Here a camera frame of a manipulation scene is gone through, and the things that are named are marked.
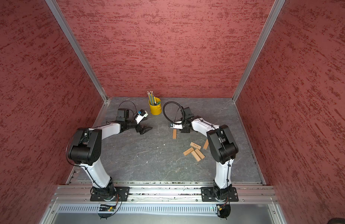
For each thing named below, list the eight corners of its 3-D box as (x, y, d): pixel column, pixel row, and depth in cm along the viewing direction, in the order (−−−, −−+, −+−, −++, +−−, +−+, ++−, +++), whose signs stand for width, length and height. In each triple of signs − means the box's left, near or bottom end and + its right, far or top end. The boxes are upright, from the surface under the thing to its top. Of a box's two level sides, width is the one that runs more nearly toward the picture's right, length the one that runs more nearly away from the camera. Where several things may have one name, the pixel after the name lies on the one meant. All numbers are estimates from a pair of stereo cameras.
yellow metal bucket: (153, 117, 110) (151, 108, 101) (149, 109, 115) (147, 100, 106) (164, 112, 113) (163, 104, 104) (159, 105, 118) (158, 96, 109)
